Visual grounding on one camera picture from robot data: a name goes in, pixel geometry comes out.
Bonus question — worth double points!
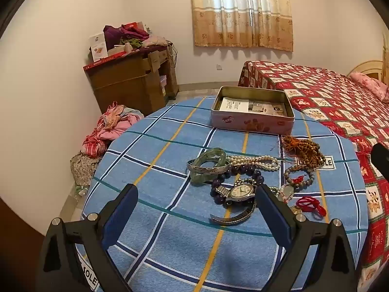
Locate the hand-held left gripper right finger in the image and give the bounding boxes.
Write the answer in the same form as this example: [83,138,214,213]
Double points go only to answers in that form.
[256,184,357,292]

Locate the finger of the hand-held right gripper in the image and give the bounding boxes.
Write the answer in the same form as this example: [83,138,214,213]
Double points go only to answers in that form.
[371,143,389,183]

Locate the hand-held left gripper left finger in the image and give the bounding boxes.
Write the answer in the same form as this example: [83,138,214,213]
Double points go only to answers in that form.
[36,183,139,292]

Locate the white jade pendant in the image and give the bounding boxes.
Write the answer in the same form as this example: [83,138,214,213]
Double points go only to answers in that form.
[278,185,295,203]

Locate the red cord coin charm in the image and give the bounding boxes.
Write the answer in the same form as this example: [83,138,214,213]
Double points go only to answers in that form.
[290,197,327,218]

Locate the silver wristwatch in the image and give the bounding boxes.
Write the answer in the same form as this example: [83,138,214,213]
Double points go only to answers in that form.
[210,180,259,226]

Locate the grey bead bracelet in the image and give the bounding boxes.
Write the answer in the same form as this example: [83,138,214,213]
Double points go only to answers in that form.
[284,164,317,193]

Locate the purple bead bracelet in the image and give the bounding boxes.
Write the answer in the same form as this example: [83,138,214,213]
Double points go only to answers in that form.
[211,164,265,206]

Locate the white pearl necklace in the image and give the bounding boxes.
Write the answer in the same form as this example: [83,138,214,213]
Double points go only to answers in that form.
[226,155,282,171]

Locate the brown bead necklace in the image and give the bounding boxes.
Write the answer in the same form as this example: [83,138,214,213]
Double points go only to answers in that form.
[281,135,326,169]

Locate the silver bangle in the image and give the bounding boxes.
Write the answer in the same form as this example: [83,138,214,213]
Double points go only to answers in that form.
[187,158,231,177]

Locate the green jade bangle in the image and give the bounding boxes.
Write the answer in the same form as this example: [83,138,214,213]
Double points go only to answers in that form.
[190,148,227,184]

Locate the pink metal tin box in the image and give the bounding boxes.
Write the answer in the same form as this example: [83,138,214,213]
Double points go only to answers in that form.
[210,86,295,135]

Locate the patterned grey cloth bundle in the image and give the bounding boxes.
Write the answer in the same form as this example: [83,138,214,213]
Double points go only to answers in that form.
[71,152,101,186]

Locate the bed with red quilt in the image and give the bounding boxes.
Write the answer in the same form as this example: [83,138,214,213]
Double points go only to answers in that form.
[238,60,389,292]

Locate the pink pillow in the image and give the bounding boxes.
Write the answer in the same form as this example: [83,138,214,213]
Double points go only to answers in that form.
[348,72,389,103]

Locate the beige wooden headboard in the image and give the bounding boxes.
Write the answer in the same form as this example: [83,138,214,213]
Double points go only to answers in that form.
[354,46,389,80]

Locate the pile of pink clothes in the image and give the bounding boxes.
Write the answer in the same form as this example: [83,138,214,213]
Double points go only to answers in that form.
[80,101,145,159]

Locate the printed paper sheet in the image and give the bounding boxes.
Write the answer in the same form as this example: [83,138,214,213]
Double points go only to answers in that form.
[219,97,288,117]

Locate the brown wooden desk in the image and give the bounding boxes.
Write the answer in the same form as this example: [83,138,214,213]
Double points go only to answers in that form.
[83,47,180,116]

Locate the flat red box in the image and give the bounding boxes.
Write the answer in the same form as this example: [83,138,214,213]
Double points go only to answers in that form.
[83,52,134,71]

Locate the white printed carton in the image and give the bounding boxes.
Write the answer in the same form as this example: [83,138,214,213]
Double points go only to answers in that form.
[89,33,109,62]

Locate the pile of clothes on desk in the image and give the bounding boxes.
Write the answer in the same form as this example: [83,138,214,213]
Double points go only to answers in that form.
[103,23,171,51]

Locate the beige patterned curtain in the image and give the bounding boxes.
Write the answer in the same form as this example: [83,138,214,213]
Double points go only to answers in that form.
[191,0,294,52]

